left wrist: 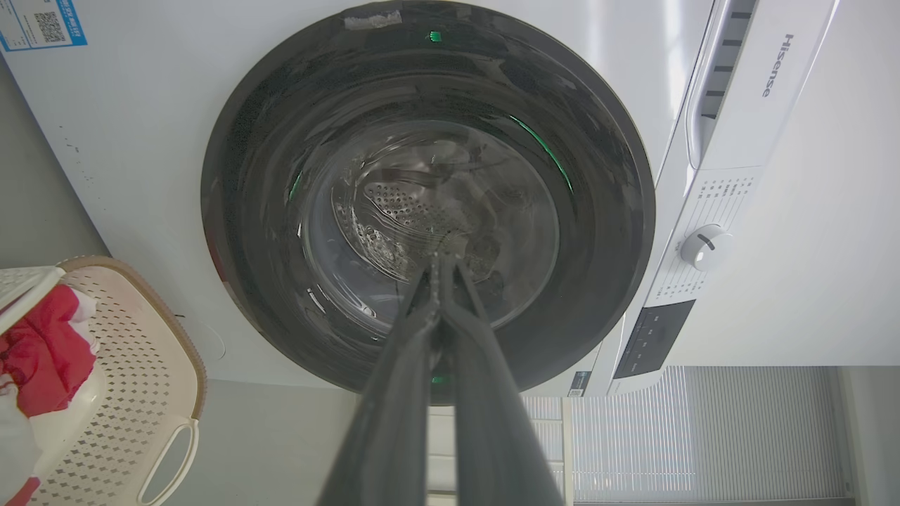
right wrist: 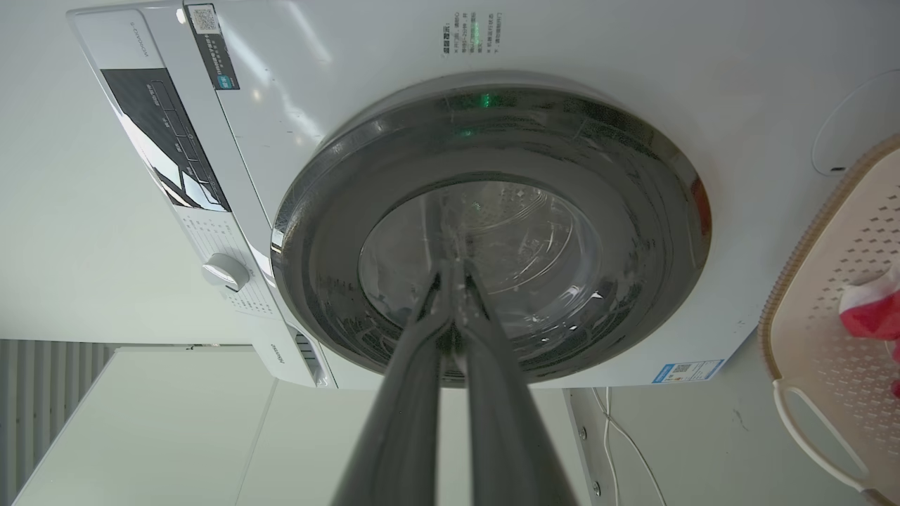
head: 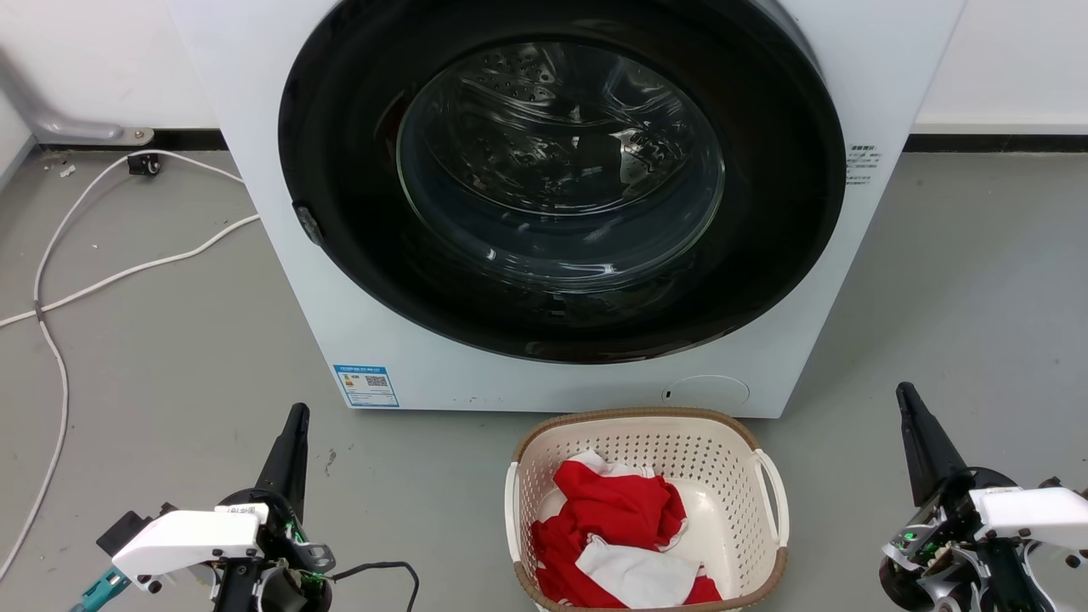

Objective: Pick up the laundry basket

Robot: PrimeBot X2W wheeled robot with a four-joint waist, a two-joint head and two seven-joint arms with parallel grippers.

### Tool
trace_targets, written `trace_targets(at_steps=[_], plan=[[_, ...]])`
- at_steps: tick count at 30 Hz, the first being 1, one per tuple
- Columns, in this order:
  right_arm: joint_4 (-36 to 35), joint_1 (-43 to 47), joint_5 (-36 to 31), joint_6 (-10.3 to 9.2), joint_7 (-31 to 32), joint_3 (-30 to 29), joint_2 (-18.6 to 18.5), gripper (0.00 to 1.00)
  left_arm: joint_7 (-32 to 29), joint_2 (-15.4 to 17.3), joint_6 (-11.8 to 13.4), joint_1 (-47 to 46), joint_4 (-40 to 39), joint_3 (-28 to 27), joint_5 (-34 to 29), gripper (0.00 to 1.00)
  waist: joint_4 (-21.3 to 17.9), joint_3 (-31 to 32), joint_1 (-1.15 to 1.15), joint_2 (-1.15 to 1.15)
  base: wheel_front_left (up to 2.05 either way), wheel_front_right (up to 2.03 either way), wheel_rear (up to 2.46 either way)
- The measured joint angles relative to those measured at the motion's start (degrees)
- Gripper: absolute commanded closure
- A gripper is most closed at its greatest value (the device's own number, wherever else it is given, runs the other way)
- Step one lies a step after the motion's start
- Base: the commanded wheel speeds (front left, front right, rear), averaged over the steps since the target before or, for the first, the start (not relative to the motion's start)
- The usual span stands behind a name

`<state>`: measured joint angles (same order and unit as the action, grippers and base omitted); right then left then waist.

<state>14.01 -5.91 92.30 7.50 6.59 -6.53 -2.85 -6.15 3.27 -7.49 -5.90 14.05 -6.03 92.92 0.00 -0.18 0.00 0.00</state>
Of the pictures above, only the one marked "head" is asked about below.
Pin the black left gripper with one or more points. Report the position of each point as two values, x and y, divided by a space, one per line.
285 548

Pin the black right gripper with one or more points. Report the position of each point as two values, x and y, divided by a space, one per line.
939 531

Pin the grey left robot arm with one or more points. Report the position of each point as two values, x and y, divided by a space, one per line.
238 595

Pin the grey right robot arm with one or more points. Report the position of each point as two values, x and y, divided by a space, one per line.
1003 586

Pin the cream laundry basket brown rim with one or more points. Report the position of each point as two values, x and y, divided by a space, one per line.
731 476

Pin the blue energy label sticker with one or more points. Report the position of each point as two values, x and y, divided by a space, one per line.
367 386

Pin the black round glass washer door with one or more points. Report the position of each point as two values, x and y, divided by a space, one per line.
357 255

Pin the round white filter cover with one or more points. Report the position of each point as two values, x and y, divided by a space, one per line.
705 391

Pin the red and white garment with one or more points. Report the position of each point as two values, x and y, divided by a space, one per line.
616 510

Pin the white front-load washing machine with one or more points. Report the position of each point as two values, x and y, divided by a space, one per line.
255 127

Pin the grey drain pipe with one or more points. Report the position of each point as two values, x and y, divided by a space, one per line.
51 119

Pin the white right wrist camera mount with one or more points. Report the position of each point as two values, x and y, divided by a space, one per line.
1033 514

